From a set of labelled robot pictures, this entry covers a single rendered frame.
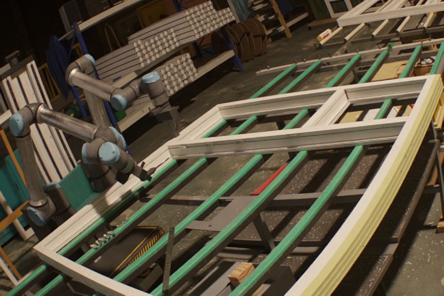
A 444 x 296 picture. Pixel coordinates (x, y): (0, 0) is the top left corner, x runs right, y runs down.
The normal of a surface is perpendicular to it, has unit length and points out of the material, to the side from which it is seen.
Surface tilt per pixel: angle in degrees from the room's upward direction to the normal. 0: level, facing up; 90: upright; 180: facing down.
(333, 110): 90
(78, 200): 90
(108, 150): 48
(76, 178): 90
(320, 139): 90
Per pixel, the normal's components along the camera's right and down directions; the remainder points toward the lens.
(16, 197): 0.71, -0.09
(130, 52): -0.59, 0.48
